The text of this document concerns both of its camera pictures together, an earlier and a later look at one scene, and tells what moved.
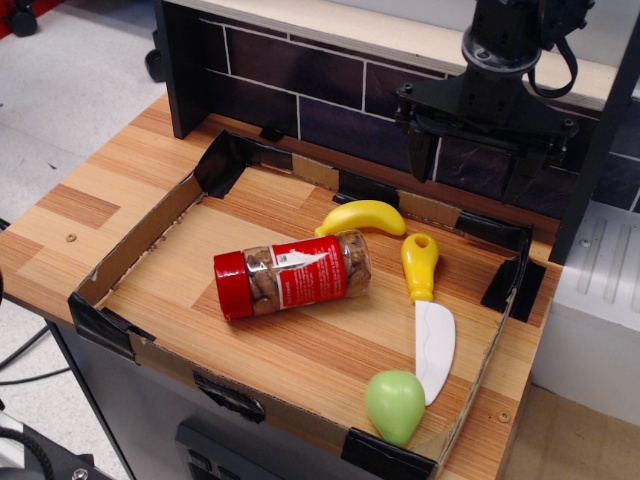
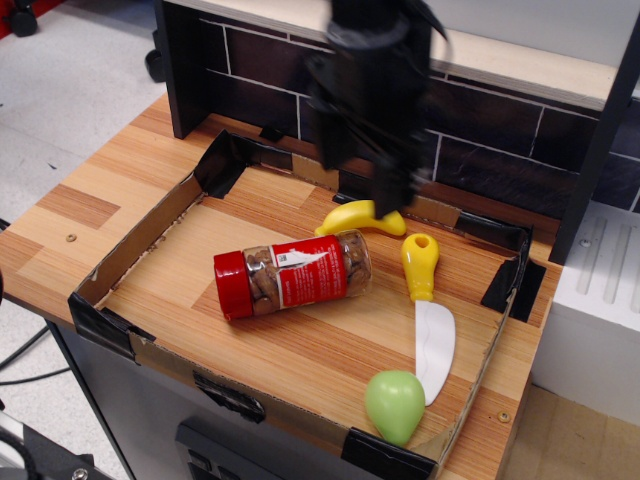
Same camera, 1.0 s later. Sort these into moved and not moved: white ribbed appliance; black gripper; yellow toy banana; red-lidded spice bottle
Moved: black gripper
Not moved: red-lidded spice bottle; yellow toy banana; white ribbed appliance
